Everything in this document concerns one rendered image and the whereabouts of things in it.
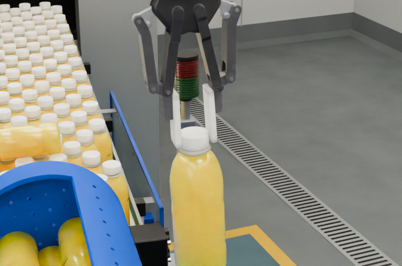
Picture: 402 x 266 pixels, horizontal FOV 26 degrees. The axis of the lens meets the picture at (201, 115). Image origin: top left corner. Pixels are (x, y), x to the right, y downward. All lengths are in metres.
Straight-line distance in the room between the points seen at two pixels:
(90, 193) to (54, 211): 0.14
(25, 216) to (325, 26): 5.26
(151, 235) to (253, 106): 3.50
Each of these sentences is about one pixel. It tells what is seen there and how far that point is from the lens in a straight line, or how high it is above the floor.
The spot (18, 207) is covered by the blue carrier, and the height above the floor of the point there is 1.15.
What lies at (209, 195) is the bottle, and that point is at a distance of 1.10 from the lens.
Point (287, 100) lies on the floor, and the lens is 5.32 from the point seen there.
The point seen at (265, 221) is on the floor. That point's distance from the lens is 3.91.
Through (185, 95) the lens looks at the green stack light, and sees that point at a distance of 2.00.
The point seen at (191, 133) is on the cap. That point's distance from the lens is 1.09.
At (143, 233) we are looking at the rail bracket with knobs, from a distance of 1.76.
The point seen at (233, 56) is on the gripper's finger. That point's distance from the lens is 1.07.
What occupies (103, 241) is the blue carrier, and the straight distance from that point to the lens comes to 1.31.
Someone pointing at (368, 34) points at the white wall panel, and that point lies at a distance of 6.60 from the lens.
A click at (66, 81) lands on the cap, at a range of 2.34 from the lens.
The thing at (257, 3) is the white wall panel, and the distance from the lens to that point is 6.36.
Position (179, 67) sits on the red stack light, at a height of 1.24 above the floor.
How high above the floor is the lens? 1.86
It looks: 22 degrees down
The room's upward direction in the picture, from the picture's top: straight up
